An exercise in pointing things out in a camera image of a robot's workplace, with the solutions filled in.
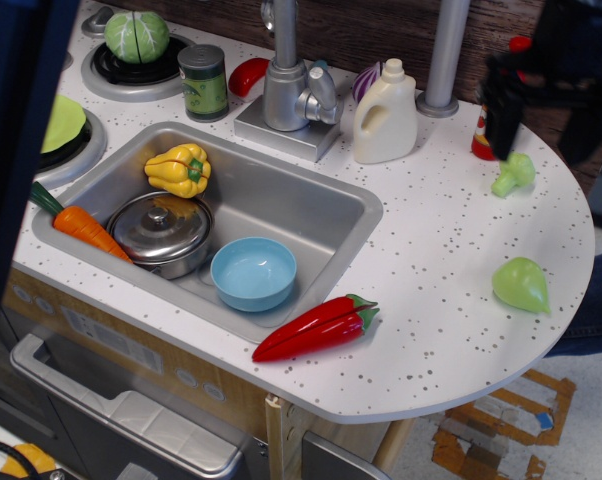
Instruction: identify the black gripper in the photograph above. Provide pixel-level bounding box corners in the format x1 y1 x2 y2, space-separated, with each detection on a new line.
480 1 602 165

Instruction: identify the green toy pear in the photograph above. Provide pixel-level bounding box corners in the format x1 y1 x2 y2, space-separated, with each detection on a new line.
491 257 550 313

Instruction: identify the light blue plastic bowl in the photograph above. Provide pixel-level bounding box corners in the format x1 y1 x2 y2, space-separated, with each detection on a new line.
210 237 297 313

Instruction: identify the green toy broccoli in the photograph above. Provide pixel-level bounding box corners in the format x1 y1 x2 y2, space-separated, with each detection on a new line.
491 152 536 198

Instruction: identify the red toy ketchup bottle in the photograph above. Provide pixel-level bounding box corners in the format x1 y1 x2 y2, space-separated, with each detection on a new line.
471 36 532 161

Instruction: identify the cream toy detergent bottle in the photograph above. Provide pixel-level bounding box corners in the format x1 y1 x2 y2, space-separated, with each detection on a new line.
353 58 418 164

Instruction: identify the purple toy onion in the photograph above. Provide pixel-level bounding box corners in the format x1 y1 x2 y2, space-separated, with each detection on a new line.
351 61 383 103

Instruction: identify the silver toy faucet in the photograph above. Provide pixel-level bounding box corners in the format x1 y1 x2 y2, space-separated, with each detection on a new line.
234 0 343 162

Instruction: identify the red toy chili pepper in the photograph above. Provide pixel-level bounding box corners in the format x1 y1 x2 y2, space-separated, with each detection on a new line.
252 294 380 363

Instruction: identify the silver toy sink basin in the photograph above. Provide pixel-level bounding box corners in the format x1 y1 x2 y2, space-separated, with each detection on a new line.
32 122 383 343

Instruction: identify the green toy food can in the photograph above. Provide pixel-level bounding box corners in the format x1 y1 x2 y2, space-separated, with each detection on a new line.
177 44 229 122

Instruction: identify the yellow toy bell pepper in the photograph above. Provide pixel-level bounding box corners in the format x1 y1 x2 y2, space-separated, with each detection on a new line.
144 143 212 199

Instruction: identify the rear right stove burner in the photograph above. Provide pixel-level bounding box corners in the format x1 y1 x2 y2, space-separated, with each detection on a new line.
81 34 194 103

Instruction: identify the stove burner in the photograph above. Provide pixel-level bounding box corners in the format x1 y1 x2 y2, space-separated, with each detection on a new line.
81 34 194 103
34 109 107 190

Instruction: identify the steel pot with lid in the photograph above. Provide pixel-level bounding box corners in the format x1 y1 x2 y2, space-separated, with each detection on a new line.
107 192 214 280

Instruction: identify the green toy cabbage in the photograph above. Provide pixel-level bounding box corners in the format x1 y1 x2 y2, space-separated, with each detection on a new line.
104 11 170 65

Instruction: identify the grey stove knob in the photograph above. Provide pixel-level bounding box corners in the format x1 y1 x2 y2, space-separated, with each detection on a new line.
81 6 114 39

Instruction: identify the front stove burner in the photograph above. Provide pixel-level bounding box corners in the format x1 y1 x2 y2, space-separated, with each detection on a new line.
34 109 107 190

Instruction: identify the orange toy carrot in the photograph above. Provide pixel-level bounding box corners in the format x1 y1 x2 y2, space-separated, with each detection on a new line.
30 182 132 263

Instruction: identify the yellow object bottom corner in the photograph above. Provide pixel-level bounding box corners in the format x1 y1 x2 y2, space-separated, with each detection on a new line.
0 443 57 479

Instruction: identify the grey metal post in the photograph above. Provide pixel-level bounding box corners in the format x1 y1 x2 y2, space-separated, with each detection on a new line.
416 0 470 118

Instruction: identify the toy oven door handle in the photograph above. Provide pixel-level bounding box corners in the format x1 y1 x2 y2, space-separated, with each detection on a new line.
10 334 250 479

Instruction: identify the dark blue foreground post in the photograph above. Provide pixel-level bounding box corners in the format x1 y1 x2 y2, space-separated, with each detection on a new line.
0 1 79 303

